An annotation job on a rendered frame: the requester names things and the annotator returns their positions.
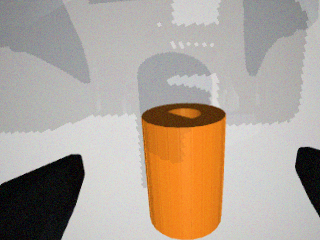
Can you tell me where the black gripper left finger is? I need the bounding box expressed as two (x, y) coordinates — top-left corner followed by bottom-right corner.
(0, 155), (85, 240)

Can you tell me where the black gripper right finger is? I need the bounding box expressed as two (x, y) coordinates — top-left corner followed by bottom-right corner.
(295, 147), (320, 217)

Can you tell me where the orange knob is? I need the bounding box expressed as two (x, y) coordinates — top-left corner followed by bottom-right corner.
(141, 103), (227, 240)

